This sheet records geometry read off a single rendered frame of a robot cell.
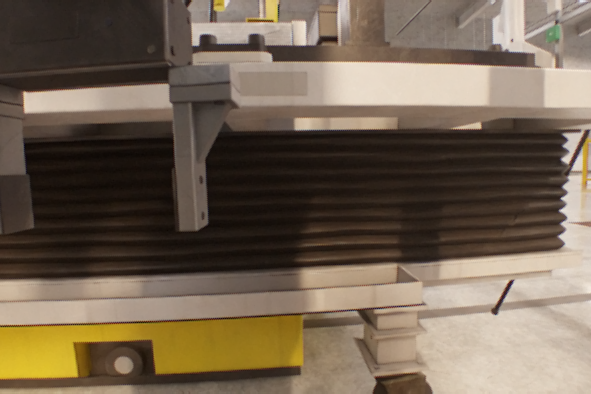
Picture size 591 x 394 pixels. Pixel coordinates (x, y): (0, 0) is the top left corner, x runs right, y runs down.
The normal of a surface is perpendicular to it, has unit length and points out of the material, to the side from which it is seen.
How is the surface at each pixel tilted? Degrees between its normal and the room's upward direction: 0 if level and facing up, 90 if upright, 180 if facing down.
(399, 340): 90
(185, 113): 90
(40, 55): 90
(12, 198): 90
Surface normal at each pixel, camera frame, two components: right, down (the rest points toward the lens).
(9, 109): 1.00, -0.03
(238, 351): 0.09, 0.08
